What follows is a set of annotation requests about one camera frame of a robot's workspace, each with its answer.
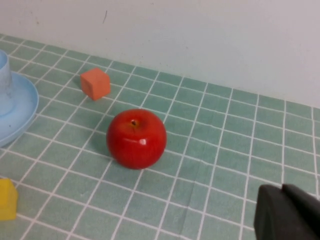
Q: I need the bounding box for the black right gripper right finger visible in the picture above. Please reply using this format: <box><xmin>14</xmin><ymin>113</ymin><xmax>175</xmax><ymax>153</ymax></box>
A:
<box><xmin>281</xmin><ymin>184</ymin><xmax>320</xmax><ymax>231</ymax></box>

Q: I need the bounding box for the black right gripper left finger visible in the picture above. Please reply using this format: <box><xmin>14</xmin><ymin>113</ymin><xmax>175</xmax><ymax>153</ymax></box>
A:
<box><xmin>253</xmin><ymin>184</ymin><xmax>320</xmax><ymax>240</ymax></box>

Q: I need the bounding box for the light blue plastic cup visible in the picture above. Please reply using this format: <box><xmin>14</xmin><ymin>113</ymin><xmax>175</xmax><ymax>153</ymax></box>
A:
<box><xmin>0</xmin><ymin>49</ymin><xmax>13</xmax><ymax>117</ymax></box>

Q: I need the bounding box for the light blue plastic plate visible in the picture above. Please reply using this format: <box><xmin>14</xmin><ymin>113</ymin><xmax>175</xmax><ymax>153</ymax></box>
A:
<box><xmin>0</xmin><ymin>71</ymin><xmax>40</xmax><ymax>148</ymax></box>

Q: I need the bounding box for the green checked tablecloth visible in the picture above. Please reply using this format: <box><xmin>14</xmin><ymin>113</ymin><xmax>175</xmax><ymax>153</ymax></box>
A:
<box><xmin>0</xmin><ymin>33</ymin><xmax>320</xmax><ymax>240</ymax></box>

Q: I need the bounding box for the red apple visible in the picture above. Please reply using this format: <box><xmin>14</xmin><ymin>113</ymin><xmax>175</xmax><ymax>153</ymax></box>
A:
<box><xmin>106</xmin><ymin>108</ymin><xmax>168</xmax><ymax>170</ymax></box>

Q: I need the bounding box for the orange foam cube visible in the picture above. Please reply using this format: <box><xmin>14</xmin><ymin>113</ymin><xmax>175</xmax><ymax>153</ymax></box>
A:
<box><xmin>80</xmin><ymin>67</ymin><xmax>112</xmax><ymax>102</ymax></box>

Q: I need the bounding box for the yellow foam cube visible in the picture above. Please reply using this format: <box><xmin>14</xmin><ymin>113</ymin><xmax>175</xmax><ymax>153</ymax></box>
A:
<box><xmin>0</xmin><ymin>178</ymin><xmax>19</xmax><ymax>221</ymax></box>

